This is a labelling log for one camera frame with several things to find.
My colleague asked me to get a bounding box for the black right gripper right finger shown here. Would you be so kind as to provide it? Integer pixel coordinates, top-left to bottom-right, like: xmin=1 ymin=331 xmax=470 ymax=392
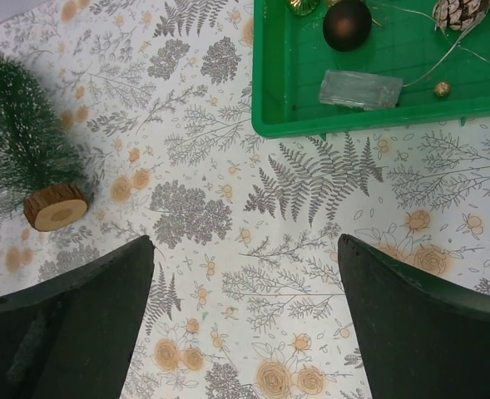
xmin=338 ymin=234 xmax=490 ymax=398

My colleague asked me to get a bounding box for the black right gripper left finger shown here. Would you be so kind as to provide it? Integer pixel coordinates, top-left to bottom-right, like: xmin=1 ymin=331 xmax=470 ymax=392
xmin=0 ymin=235 xmax=154 ymax=398

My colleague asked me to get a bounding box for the small green christmas tree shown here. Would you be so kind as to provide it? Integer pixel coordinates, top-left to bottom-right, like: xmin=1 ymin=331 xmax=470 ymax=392
xmin=0 ymin=53 xmax=90 ymax=232

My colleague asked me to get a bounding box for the thin wire light string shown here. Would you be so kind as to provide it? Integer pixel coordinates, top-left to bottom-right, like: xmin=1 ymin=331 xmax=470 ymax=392
xmin=369 ymin=0 xmax=490 ymax=88

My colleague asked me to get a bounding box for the floral paper mat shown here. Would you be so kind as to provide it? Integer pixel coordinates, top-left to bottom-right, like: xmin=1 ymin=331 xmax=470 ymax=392
xmin=0 ymin=1 xmax=490 ymax=398

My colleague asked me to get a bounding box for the small gold glitter ball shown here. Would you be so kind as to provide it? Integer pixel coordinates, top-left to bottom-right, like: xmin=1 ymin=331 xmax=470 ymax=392
xmin=433 ymin=81 xmax=452 ymax=98

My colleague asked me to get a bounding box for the green plastic tray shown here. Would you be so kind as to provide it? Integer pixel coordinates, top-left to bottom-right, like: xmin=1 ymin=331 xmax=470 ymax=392
xmin=252 ymin=1 xmax=490 ymax=139

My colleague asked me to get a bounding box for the dark brown bauble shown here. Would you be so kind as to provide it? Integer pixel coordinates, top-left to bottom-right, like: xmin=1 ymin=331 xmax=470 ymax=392
xmin=323 ymin=0 xmax=373 ymax=52

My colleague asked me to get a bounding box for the frosted pine cone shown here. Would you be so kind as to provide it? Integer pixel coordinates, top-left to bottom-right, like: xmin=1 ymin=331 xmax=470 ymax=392
xmin=433 ymin=0 xmax=489 ymax=32

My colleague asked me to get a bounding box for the gold ribbed ornament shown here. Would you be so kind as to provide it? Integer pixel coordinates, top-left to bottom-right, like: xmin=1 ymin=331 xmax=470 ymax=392
xmin=286 ymin=0 xmax=319 ymax=17

